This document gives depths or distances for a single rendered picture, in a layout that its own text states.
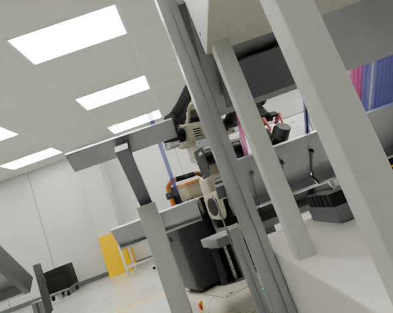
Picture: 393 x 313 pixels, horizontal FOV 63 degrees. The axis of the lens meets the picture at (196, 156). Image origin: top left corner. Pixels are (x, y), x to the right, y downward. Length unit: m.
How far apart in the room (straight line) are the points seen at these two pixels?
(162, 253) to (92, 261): 7.23
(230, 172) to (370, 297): 0.38
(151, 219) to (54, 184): 7.56
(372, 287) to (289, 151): 0.80
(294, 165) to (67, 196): 7.54
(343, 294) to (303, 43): 0.24
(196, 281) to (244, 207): 1.37
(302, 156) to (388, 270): 0.90
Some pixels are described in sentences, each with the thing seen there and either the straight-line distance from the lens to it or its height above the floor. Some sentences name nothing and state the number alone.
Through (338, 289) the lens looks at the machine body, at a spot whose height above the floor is 0.62.
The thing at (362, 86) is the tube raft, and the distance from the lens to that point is 1.17.
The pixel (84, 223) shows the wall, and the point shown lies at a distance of 8.26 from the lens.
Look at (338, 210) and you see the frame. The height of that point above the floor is 0.65.
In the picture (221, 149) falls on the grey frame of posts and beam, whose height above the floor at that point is 0.84.
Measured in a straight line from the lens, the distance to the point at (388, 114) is 1.28.
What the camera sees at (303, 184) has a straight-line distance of 1.21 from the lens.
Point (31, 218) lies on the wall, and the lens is 8.76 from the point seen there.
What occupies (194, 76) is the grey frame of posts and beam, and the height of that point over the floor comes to 1.01.
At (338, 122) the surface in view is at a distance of 0.27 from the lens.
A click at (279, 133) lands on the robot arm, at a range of 1.40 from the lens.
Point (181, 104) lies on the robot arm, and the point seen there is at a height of 1.26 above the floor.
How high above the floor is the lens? 0.75
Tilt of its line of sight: 9 degrees up
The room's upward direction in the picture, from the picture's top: 20 degrees counter-clockwise
